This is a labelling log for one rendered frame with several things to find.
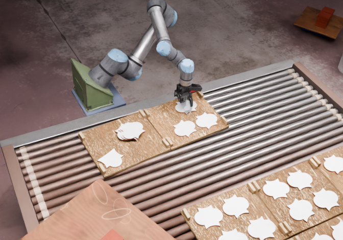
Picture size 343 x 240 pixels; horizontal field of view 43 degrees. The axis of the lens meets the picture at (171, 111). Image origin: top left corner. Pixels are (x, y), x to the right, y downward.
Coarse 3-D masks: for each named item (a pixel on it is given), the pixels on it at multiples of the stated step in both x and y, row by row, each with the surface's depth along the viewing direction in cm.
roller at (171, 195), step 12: (336, 132) 269; (300, 144) 259; (312, 144) 262; (264, 156) 250; (276, 156) 252; (240, 168) 243; (252, 168) 246; (204, 180) 234; (216, 180) 237; (168, 192) 228; (180, 192) 228; (144, 204) 221; (156, 204) 223
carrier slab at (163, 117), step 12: (192, 96) 281; (156, 108) 270; (168, 108) 271; (204, 108) 273; (156, 120) 263; (168, 120) 263; (180, 120) 264; (192, 120) 265; (168, 132) 256; (204, 132) 258; (180, 144) 250
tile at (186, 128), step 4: (180, 124) 260; (184, 124) 261; (188, 124) 261; (192, 124) 261; (176, 128) 258; (180, 128) 258; (184, 128) 258; (188, 128) 258; (192, 128) 259; (176, 132) 255; (180, 132) 256; (184, 132) 256; (188, 132) 256; (192, 132) 257; (180, 136) 254; (188, 136) 254
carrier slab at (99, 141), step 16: (96, 128) 254; (112, 128) 255; (144, 128) 257; (96, 144) 245; (112, 144) 246; (128, 144) 247; (144, 144) 248; (160, 144) 249; (96, 160) 237; (128, 160) 238; (144, 160) 240
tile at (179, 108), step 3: (177, 102) 274; (177, 105) 272; (180, 105) 272; (183, 105) 273; (195, 105) 273; (177, 108) 270; (180, 108) 270; (192, 108) 271; (177, 111) 269; (180, 111) 268; (183, 111) 269; (186, 111) 269; (192, 111) 270; (186, 114) 267
